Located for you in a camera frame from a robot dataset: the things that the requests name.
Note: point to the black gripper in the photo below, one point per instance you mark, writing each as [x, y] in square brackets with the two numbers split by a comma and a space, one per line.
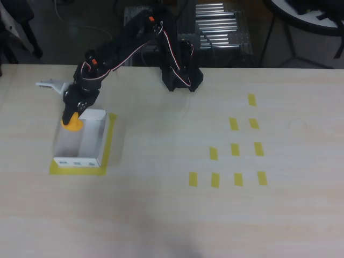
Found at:
[76, 100]

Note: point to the yellow plastic object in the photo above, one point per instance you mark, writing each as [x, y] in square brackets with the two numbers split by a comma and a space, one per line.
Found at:
[74, 125]

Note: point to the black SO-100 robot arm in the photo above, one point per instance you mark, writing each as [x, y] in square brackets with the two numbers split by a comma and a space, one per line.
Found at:
[121, 48]

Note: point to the white cardboard box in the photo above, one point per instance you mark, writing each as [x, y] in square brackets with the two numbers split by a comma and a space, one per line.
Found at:
[88, 139]

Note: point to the person in dark clothes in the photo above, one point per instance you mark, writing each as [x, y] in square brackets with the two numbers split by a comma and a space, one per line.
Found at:
[27, 32]

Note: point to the yellow tape strip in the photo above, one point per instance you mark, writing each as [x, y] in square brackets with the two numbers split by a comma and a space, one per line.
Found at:
[254, 123]
[251, 100]
[213, 153]
[233, 124]
[238, 179]
[262, 178]
[235, 149]
[193, 179]
[258, 149]
[215, 180]

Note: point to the round white black-rimmed table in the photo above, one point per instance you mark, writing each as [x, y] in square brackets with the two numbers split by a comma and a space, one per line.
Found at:
[306, 22]

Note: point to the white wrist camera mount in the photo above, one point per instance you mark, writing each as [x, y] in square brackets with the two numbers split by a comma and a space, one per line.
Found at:
[52, 84]

